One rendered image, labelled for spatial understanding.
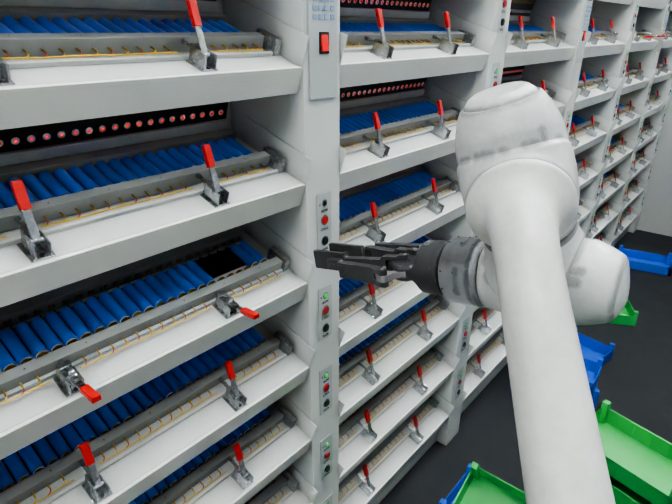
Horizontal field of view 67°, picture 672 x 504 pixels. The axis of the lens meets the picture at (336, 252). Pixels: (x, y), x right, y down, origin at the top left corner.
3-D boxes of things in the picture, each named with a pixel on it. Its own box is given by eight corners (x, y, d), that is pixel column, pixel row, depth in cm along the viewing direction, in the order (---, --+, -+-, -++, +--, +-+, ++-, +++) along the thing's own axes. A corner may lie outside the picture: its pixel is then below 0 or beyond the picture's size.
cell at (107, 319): (96, 303, 82) (118, 327, 80) (85, 307, 81) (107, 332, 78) (96, 294, 81) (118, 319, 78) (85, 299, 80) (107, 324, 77)
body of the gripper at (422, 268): (464, 233, 71) (408, 230, 77) (432, 252, 65) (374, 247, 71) (468, 283, 73) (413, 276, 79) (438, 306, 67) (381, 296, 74)
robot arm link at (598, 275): (514, 276, 71) (494, 197, 64) (642, 290, 61) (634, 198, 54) (484, 331, 65) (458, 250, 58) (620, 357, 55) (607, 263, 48)
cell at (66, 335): (57, 318, 78) (78, 344, 75) (45, 323, 77) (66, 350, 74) (56, 309, 77) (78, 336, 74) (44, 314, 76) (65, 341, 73)
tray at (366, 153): (474, 145, 144) (495, 98, 136) (333, 193, 101) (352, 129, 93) (417, 114, 152) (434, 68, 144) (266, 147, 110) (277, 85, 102)
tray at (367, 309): (460, 273, 159) (478, 237, 151) (334, 360, 117) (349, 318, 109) (409, 238, 168) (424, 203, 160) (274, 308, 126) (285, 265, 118)
